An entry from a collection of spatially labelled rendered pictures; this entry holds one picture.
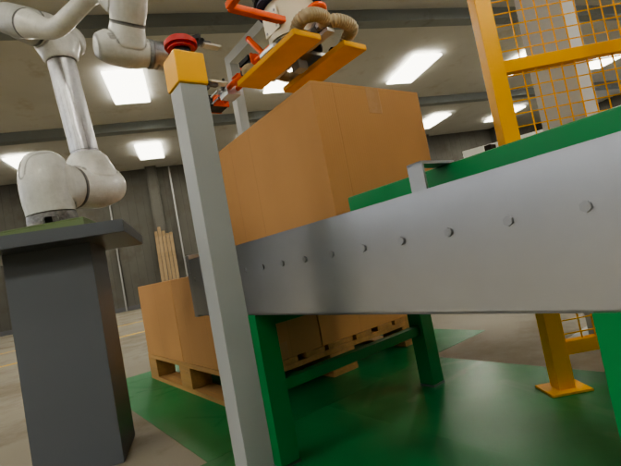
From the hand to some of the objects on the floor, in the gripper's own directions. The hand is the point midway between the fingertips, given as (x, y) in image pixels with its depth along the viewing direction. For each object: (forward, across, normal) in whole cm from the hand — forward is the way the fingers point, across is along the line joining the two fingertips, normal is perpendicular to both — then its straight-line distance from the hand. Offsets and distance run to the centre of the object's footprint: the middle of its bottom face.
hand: (220, 66), depth 152 cm
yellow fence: (+85, +126, +92) cm, 178 cm away
